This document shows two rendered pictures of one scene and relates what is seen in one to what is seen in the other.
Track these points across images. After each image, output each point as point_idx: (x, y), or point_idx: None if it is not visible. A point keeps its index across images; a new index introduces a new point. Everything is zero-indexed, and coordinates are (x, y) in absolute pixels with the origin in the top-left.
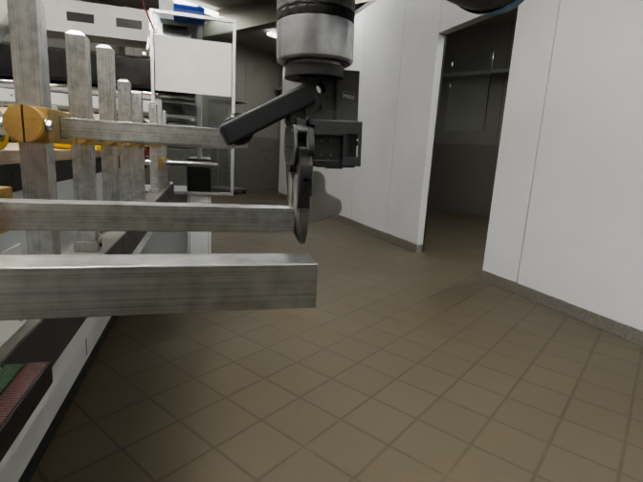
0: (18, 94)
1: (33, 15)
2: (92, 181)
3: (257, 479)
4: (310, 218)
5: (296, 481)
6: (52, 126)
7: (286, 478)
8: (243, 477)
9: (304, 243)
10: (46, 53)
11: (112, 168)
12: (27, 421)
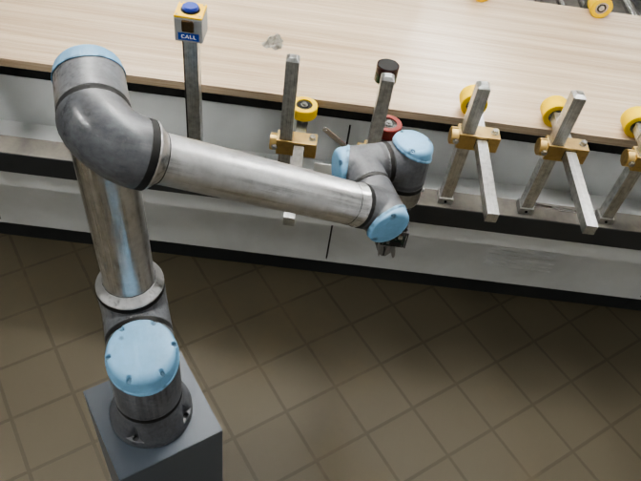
0: (463, 121)
1: (474, 95)
2: (536, 177)
3: (493, 429)
4: (377, 246)
5: (488, 458)
6: (455, 142)
7: (492, 451)
8: (496, 420)
9: (381, 255)
10: (480, 111)
11: (621, 181)
12: None
